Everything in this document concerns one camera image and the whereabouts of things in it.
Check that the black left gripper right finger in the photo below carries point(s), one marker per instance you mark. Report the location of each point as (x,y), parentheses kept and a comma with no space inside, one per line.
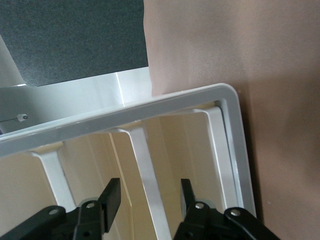
(200,220)

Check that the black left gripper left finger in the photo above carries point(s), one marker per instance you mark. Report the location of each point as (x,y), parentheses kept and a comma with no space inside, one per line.
(112,200)

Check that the white plastic drawer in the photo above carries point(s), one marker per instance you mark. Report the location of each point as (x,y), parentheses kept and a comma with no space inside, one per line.
(20,187)
(221,150)
(58,180)
(147,175)

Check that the white drawer cabinet housing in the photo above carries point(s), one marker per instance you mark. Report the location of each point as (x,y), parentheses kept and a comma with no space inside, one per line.
(150,110)

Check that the brown table cover sheet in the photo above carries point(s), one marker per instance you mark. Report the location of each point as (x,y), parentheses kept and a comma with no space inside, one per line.
(275,75)

